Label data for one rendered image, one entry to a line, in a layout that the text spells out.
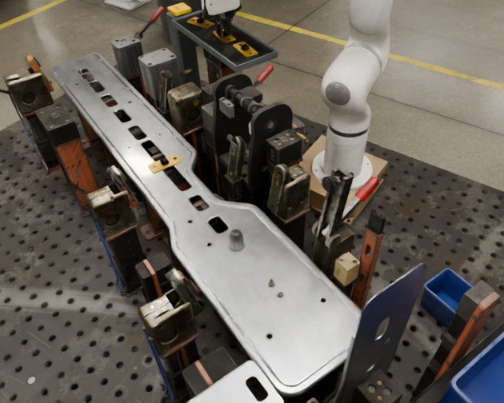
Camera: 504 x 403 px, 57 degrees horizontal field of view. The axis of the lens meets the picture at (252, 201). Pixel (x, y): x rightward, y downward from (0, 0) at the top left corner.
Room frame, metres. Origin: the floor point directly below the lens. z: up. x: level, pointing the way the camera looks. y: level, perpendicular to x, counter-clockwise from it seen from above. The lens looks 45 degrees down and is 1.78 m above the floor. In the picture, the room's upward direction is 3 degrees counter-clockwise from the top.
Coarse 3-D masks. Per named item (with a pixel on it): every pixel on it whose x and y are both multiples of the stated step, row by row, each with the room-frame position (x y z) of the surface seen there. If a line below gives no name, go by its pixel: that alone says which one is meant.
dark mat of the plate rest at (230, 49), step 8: (192, 16) 1.44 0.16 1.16; (200, 16) 1.44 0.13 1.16; (184, 24) 1.39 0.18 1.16; (192, 24) 1.39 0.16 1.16; (192, 32) 1.33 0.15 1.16; (200, 32) 1.33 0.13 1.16; (208, 32) 1.33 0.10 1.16; (232, 32) 1.32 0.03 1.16; (240, 32) 1.32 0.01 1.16; (208, 40) 1.27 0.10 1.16; (216, 40) 1.27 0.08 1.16; (240, 40) 1.26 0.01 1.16; (248, 40) 1.26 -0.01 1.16; (216, 48) 1.22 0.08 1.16; (224, 48) 1.22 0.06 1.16; (232, 48) 1.22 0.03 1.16; (256, 48) 1.21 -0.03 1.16; (264, 48) 1.21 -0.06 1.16; (224, 56) 1.18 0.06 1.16; (232, 56) 1.17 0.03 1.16; (240, 56) 1.17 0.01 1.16; (256, 56) 1.17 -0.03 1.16
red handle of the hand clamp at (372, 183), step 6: (372, 180) 0.67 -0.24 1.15; (378, 180) 0.67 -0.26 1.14; (366, 186) 0.66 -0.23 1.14; (372, 186) 0.66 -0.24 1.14; (360, 192) 0.65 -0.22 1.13; (366, 192) 0.65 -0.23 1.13; (354, 198) 0.65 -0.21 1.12; (360, 198) 0.64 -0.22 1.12; (348, 204) 0.64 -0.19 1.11; (354, 204) 0.64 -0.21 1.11; (348, 210) 0.63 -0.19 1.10; (342, 216) 0.62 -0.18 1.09; (324, 228) 0.62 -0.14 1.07; (324, 234) 0.60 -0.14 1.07
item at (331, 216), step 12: (336, 168) 0.63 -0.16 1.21; (324, 180) 0.60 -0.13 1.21; (336, 180) 0.61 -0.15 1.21; (348, 180) 0.60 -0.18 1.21; (336, 192) 0.62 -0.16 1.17; (348, 192) 0.61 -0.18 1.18; (324, 204) 0.62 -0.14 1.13; (336, 204) 0.60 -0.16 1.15; (324, 216) 0.61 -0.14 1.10; (336, 216) 0.59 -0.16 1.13; (336, 228) 0.60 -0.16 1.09
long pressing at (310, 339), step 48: (96, 96) 1.26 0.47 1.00; (144, 192) 0.82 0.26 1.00; (192, 192) 0.81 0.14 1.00; (192, 240) 0.66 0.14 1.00; (288, 240) 0.64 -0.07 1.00; (240, 288) 0.53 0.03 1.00; (288, 288) 0.52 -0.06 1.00; (336, 288) 0.51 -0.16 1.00; (240, 336) 0.42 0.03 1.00; (288, 336) 0.42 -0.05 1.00; (336, 336) 0.41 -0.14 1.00; (288, 384) 0.33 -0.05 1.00
